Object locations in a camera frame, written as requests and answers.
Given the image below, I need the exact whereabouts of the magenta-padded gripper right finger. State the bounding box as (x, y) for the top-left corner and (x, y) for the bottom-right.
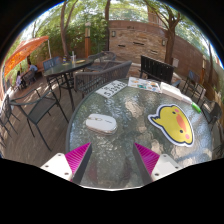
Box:
(132, 142), (184, 186)

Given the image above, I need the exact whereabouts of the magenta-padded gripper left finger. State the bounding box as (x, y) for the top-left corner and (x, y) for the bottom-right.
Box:
(40, 142), (94, 186)

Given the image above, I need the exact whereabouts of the white computer mouse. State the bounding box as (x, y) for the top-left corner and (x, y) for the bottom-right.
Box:
(85, 113), (118, 136)

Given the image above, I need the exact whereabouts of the yellow duck-shaped mouse pad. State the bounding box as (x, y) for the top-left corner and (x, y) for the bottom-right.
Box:
(147, 103), (195, 148)

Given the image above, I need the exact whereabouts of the black metal mesh chair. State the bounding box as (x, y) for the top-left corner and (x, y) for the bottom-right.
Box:
(200, 98), (224, 133)
(9, 88), (69, 153)

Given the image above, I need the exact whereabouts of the white flat box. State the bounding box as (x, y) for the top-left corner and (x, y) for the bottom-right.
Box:
(166, 86), (188, 102)
(159, 81), (183, 97)

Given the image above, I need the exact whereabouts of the small white striped box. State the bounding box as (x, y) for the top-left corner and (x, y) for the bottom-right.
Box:
(179, 94), (194, 105)

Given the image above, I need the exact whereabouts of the colourful sticker sheet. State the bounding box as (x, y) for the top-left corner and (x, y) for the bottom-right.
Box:
(127, 76), (163, 94)

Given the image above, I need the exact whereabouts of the white licence plate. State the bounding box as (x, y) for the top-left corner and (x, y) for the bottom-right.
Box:
(95, 79), (128, 99)

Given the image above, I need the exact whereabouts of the dark wicker patio chair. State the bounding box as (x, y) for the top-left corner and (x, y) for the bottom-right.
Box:
(73, 60), (133, 98)
(84, 50), (118, 73)

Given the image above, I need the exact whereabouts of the black slatted wooden chair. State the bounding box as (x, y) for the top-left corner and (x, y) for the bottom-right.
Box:
(139, 54), (183, 88)

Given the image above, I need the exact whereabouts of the dark round patio table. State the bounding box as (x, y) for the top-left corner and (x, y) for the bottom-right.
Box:
(44, 58), (94, 113)

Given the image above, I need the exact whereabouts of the black metal patio chair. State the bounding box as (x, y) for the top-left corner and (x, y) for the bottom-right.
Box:
(182, 69), (201, 98)

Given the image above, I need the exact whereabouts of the blue-backed patio chair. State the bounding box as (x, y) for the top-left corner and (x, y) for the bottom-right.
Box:
(42, 56), (63, 72)

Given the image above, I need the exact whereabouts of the person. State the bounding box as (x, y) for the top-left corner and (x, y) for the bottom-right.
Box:
(26, 59), (39, 74)

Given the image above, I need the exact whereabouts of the tree with forked trunk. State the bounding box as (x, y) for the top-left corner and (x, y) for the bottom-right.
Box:
(143, 0), (188, 66)

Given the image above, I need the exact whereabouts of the orange patio umbrella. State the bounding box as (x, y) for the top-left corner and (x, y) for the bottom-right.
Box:
(3, 35), (50, 78)

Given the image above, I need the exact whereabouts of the wooden lamp post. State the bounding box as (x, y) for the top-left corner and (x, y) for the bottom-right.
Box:
(84, 22), (92, 59)
(201, 54), (208, 84)

